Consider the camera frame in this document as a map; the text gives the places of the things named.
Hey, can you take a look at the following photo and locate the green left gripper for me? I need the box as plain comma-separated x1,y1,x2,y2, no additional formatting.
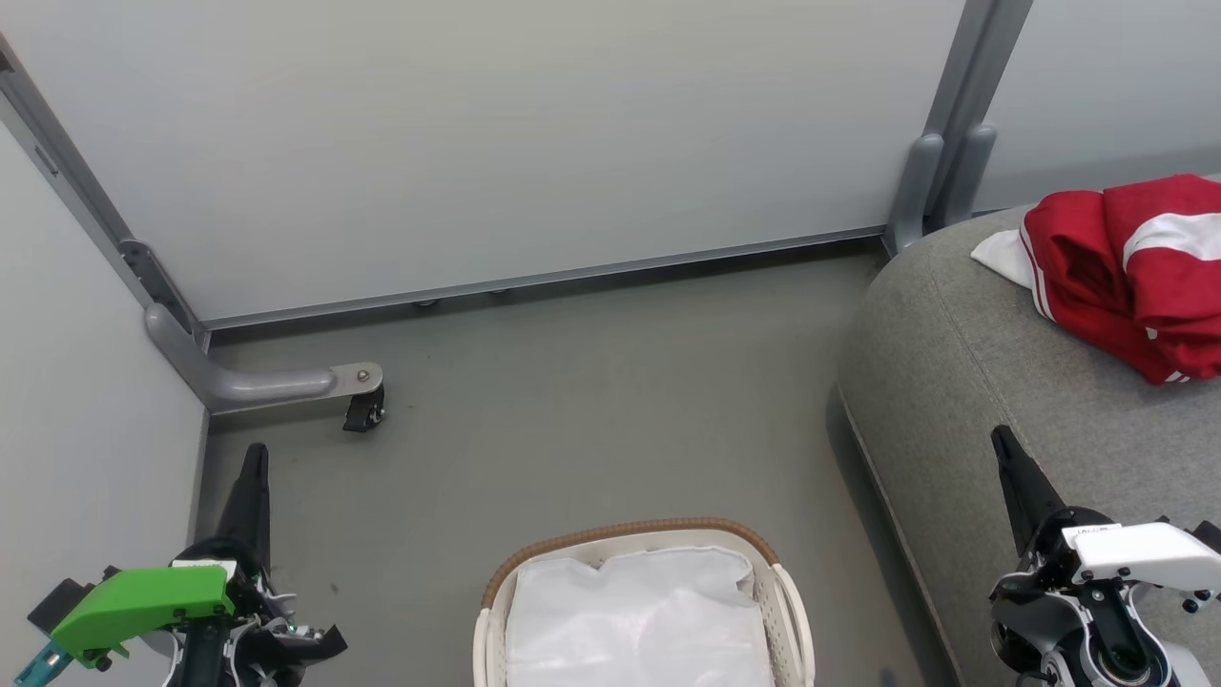
14,444,292,686

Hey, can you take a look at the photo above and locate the grey partition bottom rail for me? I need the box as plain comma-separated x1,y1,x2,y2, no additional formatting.
205,224,888,330

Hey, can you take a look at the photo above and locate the white laundry basket brown rim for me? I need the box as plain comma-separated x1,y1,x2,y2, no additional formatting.
472,518,817,687

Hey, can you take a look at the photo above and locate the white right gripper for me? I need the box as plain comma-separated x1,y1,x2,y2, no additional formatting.
990,425,1221,612

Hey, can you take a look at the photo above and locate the black caster wheel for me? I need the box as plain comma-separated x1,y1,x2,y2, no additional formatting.
343,385,386,433

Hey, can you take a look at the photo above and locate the grey partition corner post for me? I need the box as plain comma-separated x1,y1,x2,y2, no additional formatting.
0,38,209,354

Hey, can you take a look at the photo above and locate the grey fabric sofa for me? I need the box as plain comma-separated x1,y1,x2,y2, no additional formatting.
838,172,1221,687

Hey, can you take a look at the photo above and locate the white cloth in basket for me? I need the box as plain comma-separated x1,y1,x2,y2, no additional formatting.
506,546,776,687

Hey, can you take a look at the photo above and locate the grey partition foot with caster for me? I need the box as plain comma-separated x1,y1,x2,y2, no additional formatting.
145,303,384,416

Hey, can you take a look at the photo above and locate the white garment piece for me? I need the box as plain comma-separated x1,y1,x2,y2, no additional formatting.
971,229,1036,289

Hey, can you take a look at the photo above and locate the red garment with white stripes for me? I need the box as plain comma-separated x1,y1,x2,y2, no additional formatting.
1019,174,1221,385

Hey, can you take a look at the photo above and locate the grey partition post with feet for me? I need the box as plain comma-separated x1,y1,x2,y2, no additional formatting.
882,0,1036,259

